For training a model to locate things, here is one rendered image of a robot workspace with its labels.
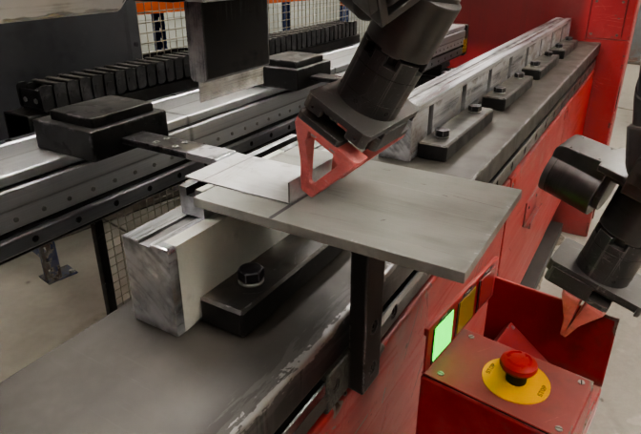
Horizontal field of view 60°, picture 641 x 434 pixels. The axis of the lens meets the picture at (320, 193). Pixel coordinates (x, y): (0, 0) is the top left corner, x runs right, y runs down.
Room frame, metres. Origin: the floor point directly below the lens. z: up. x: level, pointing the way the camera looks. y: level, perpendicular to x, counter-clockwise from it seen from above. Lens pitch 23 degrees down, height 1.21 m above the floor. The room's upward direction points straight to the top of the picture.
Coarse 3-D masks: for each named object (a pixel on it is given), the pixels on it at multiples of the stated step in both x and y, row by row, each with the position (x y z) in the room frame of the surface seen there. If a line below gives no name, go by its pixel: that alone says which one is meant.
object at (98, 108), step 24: (120, 96) 0.73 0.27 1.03; (48, 120) 0.66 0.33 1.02; (72, 120) 0.64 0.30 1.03; (96, 120) 0.63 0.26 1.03; (120, 120) 0.66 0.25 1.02; (144, 120) 0.68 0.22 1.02; (48, 144) 0.66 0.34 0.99; (72, 144) 0.63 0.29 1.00; (96, 144) 0.62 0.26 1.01; (120, 144) 0.65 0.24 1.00; (144, 144) 0.63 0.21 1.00; (168, 144) 0.62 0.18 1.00; (192, 144) 0.62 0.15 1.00
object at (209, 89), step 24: (240, 0) 0.57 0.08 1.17; (264, 0) 0.60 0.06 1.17; (192, 24) 0.52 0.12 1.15; (216, 24) 0.53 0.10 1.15; (240, 24) 0.56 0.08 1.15; (264, 24) 0.60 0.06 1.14; (192, 48) 0.53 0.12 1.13; (216, 48) 0.53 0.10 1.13; (240, 48) 0.56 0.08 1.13; (264, 48) 0.60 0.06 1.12; (192, 72) 0.53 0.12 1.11; (216, 72) 0.53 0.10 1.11; (240, 72) 0.57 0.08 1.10; (216, 96) 0.54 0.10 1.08
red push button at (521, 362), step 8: (504, 352) 0.49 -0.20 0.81; (512, 352) 0.49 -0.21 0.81; (520, 352) 0.49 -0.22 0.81; (504, 360) 0.48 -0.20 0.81; (512, 360) 0.48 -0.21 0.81; (520, 360) 0.48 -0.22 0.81; (528, 360) 0.48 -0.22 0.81; (504, 368) 0.47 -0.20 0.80; (512, 368) 0.47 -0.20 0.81; (520, 368) 0.46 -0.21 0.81; (528, 368) 0.47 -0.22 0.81; (536, 368) 0.47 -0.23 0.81; (512, 376) 0.46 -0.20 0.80; (520, 376) 0.46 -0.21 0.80; (528, 376) 0.46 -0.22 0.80; (512, 384) 0.47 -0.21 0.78; (520, 384) 0.47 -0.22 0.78
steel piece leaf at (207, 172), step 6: (228, 156) 0.59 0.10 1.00; (234, 156) 0.59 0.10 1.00; (240, 156) 0.59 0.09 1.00; (246, 156) 0.59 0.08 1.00; (252, 156) 0.59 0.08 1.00; (216, 162) 0.57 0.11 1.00; (222, 162) 0.57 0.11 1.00; (228, 162) 0.57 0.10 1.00; (234, 162) 0.57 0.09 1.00; (204, 168) 0.55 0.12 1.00; (210, 168) 0.55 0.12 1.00; (216, 168) 0.55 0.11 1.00; (222, 168) 0.55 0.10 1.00; (228, 168) 0.55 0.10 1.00; (192, 174) 0.53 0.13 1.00; (198, 174) 0.53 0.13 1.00; (204, 174) 0.53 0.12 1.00; (210, 174) 0.53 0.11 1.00; (216, 174) 0.54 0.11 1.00; (198, 180) 0.52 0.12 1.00
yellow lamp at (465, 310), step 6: (474, 288) 0.58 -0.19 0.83; (468, 294) 0.57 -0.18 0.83; (474, 294) 0.58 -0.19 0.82; (462, 300) 0.55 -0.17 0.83; (468, 300) 0.57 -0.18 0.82; (462, 306) 0.55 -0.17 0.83; (468, 306) 0.57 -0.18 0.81; (462, 312) 0.55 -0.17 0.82; (468, 312) 0.57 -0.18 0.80; (462, 318) 0.56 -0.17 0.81; (468, 318) 0.57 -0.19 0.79; (462, 324) 0.56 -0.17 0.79
